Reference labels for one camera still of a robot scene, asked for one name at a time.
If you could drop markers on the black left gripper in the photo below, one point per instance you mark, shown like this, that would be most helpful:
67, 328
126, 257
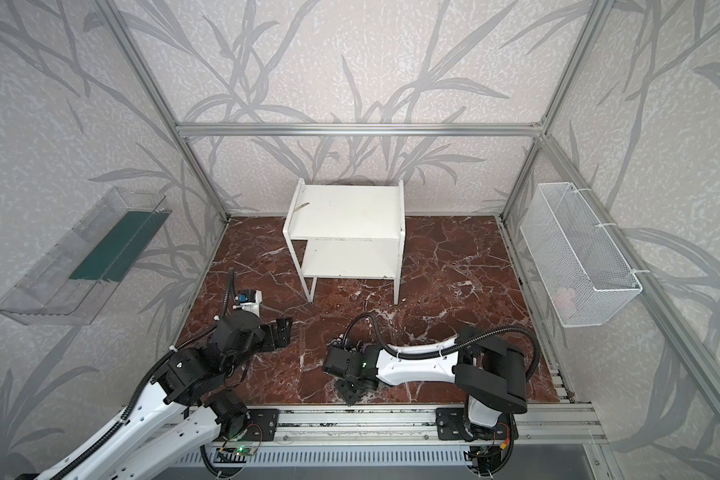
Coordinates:
279, 332

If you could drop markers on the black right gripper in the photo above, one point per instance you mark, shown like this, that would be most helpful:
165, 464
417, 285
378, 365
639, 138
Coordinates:
348, 384

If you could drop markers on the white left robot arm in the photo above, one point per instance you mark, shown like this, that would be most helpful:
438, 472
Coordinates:
182, 403

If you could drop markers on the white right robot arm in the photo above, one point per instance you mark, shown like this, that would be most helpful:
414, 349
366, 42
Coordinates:
492, 368

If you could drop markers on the white two-tier shelf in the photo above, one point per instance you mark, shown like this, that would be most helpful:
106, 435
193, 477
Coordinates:
346, 232

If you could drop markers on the pink toy in basket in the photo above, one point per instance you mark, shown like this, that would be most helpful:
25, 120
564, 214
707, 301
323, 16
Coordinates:
565, 301

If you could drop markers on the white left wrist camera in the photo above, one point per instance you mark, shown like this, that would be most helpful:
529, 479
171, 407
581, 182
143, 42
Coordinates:
248, 300

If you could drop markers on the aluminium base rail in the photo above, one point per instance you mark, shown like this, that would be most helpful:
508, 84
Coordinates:
416, 424

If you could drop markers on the clear plastic wall bin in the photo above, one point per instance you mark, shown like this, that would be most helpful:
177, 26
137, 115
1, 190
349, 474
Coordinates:
71, 283

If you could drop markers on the white wire mesh basket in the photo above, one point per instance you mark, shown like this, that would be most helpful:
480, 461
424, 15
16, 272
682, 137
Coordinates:
572, 247

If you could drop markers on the aluminium frame horizontal bar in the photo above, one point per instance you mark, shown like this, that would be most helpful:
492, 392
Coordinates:
359, 129

